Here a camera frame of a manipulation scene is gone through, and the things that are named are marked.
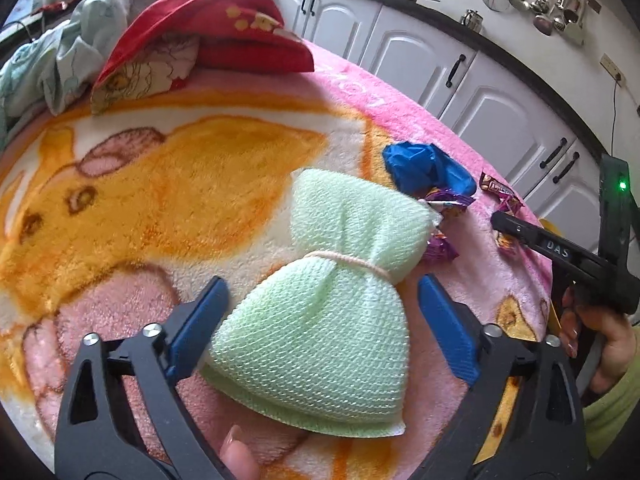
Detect black power cord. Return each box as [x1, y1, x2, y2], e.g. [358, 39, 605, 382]
[610, 77, 624, 158]

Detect white lower kitchen cabinets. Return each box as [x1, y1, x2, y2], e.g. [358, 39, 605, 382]
[274, 0, 603, 249]

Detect hanging kitchen utensils set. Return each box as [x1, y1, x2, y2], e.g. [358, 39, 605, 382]
[509, 0, 602, 47]

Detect light teal crumpled cloth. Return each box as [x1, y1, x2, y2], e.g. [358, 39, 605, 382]
[1, 0, 158, 148]

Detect steel teapot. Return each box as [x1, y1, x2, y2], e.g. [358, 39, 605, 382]
[459, 9, 484, 34]

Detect person's right hand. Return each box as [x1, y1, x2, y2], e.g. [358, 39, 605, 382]
[560, 287, 637, 396]

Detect brown chocolate bar wrapper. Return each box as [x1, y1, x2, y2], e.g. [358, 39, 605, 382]
[480, 172, 523, 216]

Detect red patterned cloth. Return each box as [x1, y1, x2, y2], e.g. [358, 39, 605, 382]
[90, 0, 314, 115]

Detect light green mesh cloth pouch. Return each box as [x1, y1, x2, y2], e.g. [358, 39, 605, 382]
[203, 168, 442, 438]

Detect purple snack wrapper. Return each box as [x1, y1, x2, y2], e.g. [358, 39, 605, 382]
[419, 188, 475, 263]

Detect wall power socket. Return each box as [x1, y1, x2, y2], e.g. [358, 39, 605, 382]
[600, 53, 626, 87]

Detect pink cartoon fleece blanket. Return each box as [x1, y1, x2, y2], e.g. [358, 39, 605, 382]
[1, 45, 551, 479]

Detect blue crumpled plastic bag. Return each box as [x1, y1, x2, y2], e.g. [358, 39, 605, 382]
[382, 141, 477, 196]

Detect person's left hand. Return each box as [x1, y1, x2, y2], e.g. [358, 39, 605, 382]
[219, 425, 260, 480]

